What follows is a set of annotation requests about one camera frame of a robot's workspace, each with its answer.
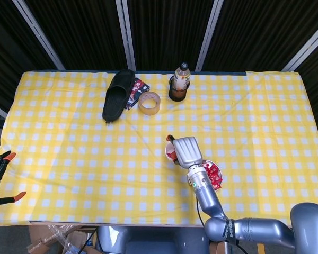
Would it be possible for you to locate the round steel plate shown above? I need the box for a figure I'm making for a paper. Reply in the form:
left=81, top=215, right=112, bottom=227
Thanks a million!
left=187, top=159, right=223, bottom=193

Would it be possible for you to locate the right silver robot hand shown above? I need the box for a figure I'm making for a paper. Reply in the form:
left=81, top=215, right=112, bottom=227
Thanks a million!
left=166, top=134, right=204, bottom=169

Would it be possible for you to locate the clear plastic film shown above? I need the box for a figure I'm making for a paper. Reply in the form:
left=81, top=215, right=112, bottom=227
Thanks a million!
left=26, top=224, right=82, bottom=254

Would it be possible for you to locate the yellow white checked tablecloth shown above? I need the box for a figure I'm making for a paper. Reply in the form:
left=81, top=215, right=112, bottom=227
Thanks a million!
left=0, top=70, right=318, bottom=227

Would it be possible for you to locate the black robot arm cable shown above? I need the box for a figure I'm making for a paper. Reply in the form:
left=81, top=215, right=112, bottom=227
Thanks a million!
left=195, top=197, right=244, bottom=254

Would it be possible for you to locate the plastic drink bottle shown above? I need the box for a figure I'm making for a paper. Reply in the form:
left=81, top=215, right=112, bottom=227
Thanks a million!
left=173, top=62, right=191, bottom=92

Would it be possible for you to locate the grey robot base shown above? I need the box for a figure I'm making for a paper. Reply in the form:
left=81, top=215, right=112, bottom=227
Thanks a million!
left=96, top=226, right=210, bottom=254

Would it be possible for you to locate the black mesh cup holder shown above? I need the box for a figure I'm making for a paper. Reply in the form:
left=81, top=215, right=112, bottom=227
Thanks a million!
left=168, top=76, right=192, bottom=102

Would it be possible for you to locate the black rubber slipper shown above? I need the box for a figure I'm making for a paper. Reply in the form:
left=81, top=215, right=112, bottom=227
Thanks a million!
left=102, top=69, right=136, bottom=124

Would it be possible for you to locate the brown cardboard box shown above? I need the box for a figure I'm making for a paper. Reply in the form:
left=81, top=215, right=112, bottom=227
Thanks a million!
left=29, top=225, right=98, bottom=254

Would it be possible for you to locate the white paper cup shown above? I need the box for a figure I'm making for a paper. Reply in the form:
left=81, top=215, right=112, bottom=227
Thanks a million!
left=165, top=141, right=180, bottom=162

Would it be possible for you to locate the clear packing tape roll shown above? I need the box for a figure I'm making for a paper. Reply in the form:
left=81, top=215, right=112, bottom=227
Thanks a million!
left=138, top=92, right=161, bottom=116

